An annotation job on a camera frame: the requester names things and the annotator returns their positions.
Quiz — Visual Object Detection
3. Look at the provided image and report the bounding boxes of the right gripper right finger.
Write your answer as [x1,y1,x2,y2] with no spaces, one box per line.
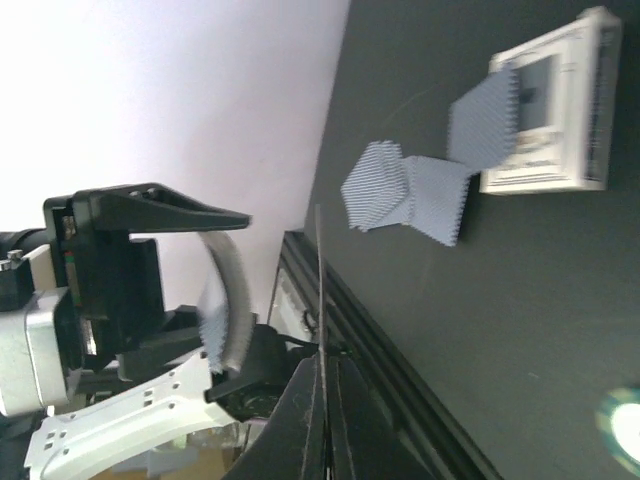
[328,356,432,480]

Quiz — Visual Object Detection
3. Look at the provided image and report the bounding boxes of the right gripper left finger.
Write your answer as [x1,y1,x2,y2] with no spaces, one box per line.
[225,355,325,480]

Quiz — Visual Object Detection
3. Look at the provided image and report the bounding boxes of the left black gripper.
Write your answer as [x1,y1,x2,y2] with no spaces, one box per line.
[43,183,291,403]

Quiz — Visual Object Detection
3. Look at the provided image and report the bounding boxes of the green chip stack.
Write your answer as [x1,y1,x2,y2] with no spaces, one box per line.
[595,386,639,476]

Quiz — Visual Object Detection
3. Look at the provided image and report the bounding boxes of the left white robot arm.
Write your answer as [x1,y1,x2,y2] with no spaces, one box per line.
[1,183,291,479]

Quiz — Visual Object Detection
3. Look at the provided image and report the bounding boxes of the loose cards on table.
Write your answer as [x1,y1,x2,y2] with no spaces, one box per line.
[340,63,519,247]

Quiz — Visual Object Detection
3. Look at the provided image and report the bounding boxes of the white card box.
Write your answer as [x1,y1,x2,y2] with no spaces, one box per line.
[480,6,623,195]

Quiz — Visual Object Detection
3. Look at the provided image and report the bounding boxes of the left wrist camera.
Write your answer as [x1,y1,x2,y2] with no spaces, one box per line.
[1,287,84,417]

